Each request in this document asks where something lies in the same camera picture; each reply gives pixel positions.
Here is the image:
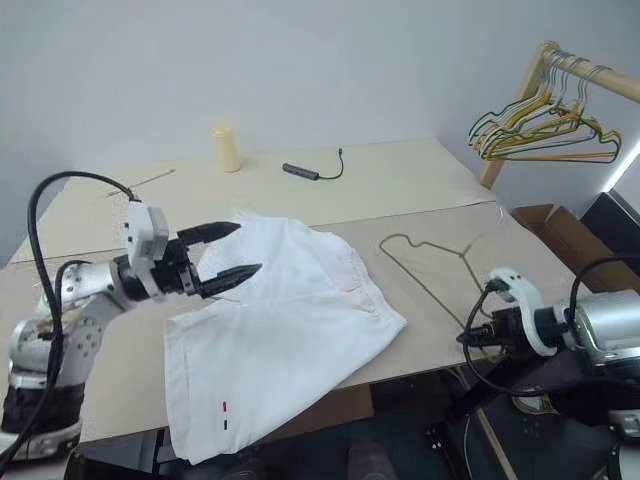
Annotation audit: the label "brown cardboard box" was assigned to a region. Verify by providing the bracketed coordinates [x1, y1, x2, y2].
[512, 203, 632, 294]

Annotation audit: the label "white shorts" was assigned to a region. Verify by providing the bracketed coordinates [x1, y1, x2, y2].
[163, 209, 409, 466]

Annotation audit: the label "wooden clothes rack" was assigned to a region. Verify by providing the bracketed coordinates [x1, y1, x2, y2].
[478, 40, 640, 191]

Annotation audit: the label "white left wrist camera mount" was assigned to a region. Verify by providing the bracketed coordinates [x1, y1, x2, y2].
[122, 201, 171, 304]

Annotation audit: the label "cream plastic cup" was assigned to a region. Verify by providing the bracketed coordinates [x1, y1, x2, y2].
[208, 125, 242, 174]

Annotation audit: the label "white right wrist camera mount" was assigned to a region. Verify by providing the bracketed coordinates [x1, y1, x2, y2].
[487, 267, 562, 357]

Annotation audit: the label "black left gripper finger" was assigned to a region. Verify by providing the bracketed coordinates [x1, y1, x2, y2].
[177, 220, 245, 248]
[196, 263, 264, 300]

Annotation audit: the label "olive wire hanger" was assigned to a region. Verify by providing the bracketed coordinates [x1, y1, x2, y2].
[378, 232, 501, 335]

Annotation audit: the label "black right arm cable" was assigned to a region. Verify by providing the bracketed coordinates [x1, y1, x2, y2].
[568, 254, 640, 321]

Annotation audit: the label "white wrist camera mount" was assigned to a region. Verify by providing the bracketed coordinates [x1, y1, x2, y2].
[487, 267, 562, 357]
[122, 201, 171, 304]

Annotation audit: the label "black case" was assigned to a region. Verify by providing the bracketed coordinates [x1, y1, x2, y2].
[579, 189, 640, 262]

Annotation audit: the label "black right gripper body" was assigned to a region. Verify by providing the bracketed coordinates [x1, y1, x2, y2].
[480, 308, 529, 355]

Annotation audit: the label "yellow wire hanger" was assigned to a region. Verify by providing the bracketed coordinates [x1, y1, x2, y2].
[482, 58, 624, 165]

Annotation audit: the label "grey USB hub with cable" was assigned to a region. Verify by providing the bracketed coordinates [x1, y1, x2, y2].
[281, 147, 346, 181]

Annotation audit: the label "white wire hanger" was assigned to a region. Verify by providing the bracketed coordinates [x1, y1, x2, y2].
[494, 49, 601, 151]

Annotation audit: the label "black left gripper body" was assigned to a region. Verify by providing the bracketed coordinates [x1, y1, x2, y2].
[148, 235, 202, 300]

